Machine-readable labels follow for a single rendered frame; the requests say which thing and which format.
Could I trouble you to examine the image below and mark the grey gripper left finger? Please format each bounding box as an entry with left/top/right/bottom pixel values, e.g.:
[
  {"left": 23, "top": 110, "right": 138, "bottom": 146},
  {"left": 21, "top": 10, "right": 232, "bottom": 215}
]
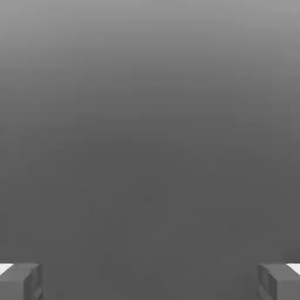
[{"left": 0, "top": 262, "right": 45, "bottom": 300}]

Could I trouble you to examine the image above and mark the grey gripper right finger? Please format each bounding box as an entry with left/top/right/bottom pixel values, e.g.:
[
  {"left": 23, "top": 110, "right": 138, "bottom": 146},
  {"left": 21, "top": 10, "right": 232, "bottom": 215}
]
[{"left": 257, "top": 262, "right": 300, "bottom": 300}]

